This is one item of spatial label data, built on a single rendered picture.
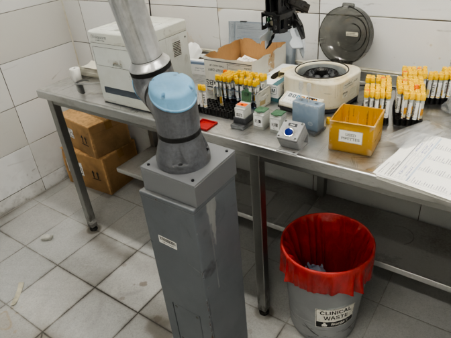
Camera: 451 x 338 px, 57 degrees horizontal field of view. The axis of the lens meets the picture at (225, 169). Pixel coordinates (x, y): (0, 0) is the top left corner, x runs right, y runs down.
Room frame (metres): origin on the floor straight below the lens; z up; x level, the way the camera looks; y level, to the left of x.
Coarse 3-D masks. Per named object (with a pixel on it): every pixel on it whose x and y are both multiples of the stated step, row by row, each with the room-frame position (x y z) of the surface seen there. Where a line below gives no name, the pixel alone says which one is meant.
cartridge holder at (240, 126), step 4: (248, 116) 1.34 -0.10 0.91; (252, 116) 1.35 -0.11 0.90; (236, 120) 1.34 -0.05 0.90; (240, 120) 1.33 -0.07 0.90; (244, 120) 1.32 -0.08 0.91; (248, 120) 1.33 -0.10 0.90; (252, 120) 1.35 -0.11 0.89; (232, 124) 1.33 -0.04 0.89; (236, 124) 1.33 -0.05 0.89; (240, 124) 1.32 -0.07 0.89; (244, 124) 1.32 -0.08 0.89; (248, 124) 1.33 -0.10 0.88; (236, 128) 1.32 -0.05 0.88; (240, 128) 1.31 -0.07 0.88; (244, 128) 1.31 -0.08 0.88
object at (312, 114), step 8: (296, 104) 1.28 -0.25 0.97; (304, 104) 1.25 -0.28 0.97; (312, 104) 1.24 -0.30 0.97; (320, 104) 1.24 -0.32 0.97; (296, 112) 1.28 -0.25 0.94; (304, 112) 1.25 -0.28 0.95; (312, 112) 1.23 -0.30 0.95; (320, 112) 1.23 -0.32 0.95; (296, 120) 1.28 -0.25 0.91; (304, 120) 1.25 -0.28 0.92; (312, 120) 1.23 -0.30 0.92; (320, 120) 1.23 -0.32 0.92; (312, 128) 1.23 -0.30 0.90; (320, 128) 1.23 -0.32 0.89
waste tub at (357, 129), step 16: (336, 112) 1.17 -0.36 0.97; (352, 112) 1.21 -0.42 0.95; (368, 112) 1.18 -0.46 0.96; (384, 112) 1.15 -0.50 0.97; (336, 128) 1.11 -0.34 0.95; (352, 128) 1.08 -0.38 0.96; (368, 128) 1.06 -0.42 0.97; (336, 144) 1.11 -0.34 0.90; (352, 144) 1.08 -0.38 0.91; (368, 144) 1.06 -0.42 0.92
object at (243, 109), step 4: (236, 104) 1.36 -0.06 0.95; (240, 104) 1.35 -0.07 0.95; (244, 104) 1.35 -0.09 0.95; (248, 104) 1.35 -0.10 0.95; (236, 108) 1.34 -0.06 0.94; (240, 108) 1.33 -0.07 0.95; (244, 108) 1.33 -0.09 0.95; (248, 108) 1.34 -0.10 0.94; (236, 112) 1.34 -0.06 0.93; (240, 112) 1.33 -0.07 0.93; (244, 112) 1.32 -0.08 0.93; (248, 112) 1.34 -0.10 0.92; (236, 116) 1.34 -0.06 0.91; (240, 116) 1.33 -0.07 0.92; (244, 116) 1.32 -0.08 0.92
